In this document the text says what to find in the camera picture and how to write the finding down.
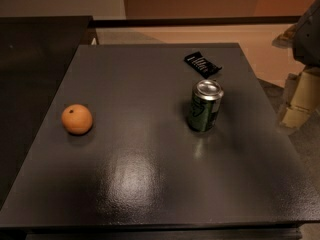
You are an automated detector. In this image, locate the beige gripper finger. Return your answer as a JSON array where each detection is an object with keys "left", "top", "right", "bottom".
[{"left": 278, "top": 66, "right": 320, "bottom": 128}]

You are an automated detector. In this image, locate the orange fruit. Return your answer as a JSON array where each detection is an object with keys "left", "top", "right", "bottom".
[{"left": 61, "top": 104, "right": 93, "bottom": 135}]

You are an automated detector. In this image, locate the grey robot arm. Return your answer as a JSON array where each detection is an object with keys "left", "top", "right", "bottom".
[{"left": 278, "top": 0, "right": 320, "bottom": 129}]

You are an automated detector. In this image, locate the green soda can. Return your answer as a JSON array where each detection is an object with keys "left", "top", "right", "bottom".
[{"left": 188, "top": 79, "right": 224, "bottom": 132}]

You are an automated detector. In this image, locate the black snack bar wrapper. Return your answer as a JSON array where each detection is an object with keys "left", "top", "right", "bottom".
[{"left": 184, "top": 52, "right": 221, "bottom": 79}]

